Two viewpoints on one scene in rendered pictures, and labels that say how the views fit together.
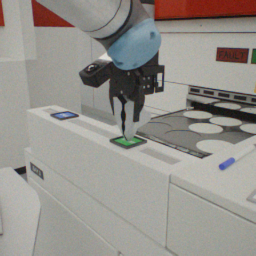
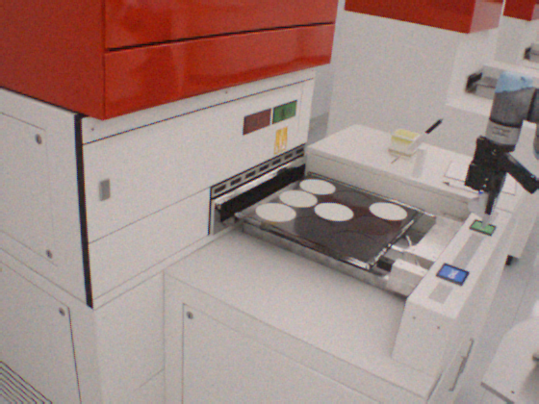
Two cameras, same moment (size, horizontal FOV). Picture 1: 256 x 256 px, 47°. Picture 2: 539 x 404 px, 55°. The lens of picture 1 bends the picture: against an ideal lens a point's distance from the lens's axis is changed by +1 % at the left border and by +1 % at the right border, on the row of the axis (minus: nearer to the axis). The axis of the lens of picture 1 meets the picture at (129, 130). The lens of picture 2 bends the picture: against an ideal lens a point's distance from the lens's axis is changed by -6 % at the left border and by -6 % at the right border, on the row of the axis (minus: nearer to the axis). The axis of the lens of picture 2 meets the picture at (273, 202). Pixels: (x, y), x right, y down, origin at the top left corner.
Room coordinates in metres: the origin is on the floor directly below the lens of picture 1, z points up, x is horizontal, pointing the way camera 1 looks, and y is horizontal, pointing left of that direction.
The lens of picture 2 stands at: (1.39, 0.91, 1.51)
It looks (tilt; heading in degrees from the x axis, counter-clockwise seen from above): 26 degrees down; 252
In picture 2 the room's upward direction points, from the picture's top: 6 degrees clockwise
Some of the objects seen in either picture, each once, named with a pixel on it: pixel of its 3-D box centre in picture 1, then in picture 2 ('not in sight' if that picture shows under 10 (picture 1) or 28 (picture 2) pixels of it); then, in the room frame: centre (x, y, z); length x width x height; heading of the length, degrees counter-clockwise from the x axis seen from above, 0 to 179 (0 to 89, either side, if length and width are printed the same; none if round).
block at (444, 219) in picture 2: not in sight; (451, 221); (0.53, -0.15, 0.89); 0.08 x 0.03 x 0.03; 131
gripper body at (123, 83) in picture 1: (136, 64); (490, 164); (0.58, -0.01, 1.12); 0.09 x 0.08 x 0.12; 131
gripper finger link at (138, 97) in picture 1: (133, 98); not in sight; (0.54, -0.01, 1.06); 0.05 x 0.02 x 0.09; 41
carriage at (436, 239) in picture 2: not in sight; (429, 256); (0.66, -0.04, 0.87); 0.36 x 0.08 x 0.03; 41
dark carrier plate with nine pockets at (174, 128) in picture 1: (205, 128); (333, 212); (0.85, -0.23, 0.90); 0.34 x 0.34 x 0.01; 41
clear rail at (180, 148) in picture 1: (164, 143); (398, 236); (0.73, -0.10, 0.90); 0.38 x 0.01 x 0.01; 41
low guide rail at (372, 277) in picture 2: not in sight; (328, 260); (0.90, -0.11, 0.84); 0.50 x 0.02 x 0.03; 131
